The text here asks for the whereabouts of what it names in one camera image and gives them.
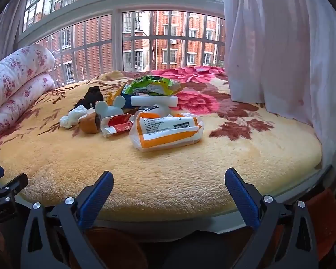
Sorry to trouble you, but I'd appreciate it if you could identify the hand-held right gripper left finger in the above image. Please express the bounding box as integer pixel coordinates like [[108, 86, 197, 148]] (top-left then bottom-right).
[[20, 171, 114, 269]]

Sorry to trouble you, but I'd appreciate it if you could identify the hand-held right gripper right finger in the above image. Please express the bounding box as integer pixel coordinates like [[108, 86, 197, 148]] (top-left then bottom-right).
[[225, 167, 318, 269]]

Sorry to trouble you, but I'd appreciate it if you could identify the white foam tube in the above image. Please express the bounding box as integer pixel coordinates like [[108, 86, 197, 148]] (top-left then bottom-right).
[[131, 95, 178, 108]]

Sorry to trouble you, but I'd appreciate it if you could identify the yellow floral plush blanket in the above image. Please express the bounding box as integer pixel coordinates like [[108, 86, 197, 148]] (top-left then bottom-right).
[[0, 67, 325, 222]]

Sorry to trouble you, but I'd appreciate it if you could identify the red and white wrapper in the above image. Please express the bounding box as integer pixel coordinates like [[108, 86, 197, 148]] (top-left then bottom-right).
[[101, 113, 135, 138]]

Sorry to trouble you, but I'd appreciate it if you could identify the brown round bread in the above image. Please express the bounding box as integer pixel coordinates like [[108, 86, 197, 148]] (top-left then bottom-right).
[[78, 110, 101, 134]]

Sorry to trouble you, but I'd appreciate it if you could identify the crumpled white tissue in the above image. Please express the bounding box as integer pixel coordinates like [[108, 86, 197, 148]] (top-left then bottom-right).
[[59, 106, 88, 129]]

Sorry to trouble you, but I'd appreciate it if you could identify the grey mouse-shaped toy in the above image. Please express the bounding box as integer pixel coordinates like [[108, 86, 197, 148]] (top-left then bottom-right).
[[95, 95, 126, 118]]

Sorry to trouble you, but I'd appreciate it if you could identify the orange and white plastic package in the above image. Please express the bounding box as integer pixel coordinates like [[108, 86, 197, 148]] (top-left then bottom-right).
[[129, 112, 204, 152]]

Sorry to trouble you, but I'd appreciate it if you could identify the red cloth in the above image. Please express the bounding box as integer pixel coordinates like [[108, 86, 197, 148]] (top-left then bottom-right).
[[306, 191, 336, 261]]

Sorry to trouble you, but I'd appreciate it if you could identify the black cloth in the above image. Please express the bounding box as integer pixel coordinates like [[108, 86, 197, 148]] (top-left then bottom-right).
[[73, 85, 103, 109]]

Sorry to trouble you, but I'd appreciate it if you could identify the folded floral quilt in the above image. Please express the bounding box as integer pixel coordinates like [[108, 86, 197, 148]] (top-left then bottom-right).
[[0, 44, 56, 146]]

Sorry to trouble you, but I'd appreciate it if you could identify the blue carton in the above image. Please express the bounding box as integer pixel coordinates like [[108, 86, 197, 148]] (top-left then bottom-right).
[[113, 85, 129, 101]]

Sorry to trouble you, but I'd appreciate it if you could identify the green snack bag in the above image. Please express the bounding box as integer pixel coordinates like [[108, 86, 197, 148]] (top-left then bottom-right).
[[122, 76, 182, 97]]

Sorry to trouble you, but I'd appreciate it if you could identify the sheer pink curtain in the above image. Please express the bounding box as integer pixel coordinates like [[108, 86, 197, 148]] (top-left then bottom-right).
[[0, 0, 31, 68]]

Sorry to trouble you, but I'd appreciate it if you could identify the white curtain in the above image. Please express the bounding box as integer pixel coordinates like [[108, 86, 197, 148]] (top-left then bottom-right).
[[221, 0, 336, 177]]

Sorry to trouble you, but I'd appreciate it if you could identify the red brick building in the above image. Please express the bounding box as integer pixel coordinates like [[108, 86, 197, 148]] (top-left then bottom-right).
[[25, 0, 226, 86]]

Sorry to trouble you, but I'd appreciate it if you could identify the white window frame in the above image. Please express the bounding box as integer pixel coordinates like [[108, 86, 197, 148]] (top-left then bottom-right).
[[17, 0, 226, 87]]

